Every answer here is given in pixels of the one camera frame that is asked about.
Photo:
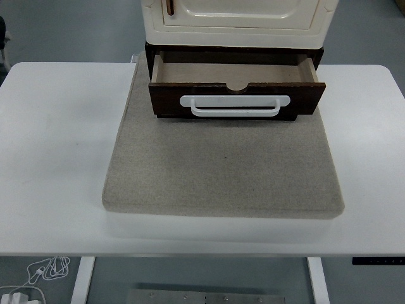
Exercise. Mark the dark wooden drawer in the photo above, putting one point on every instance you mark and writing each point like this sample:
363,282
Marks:
164,101

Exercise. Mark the cream cabinet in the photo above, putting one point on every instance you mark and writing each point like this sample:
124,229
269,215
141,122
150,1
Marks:
234,35

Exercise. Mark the dark wooden drawer casing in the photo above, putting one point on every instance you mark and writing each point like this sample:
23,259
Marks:
319,55

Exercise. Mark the beige fabric mat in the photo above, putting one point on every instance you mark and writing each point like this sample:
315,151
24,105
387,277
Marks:
221,164

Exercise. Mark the white table leg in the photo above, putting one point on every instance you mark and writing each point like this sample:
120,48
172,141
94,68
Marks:
82,278
318,278

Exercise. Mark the black table control panel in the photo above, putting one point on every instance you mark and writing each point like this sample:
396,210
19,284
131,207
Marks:
376,261

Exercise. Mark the white charger adapter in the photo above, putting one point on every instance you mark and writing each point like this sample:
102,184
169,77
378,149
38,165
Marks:
16,298

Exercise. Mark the small white bracket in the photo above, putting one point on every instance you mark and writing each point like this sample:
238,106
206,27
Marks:
135,59

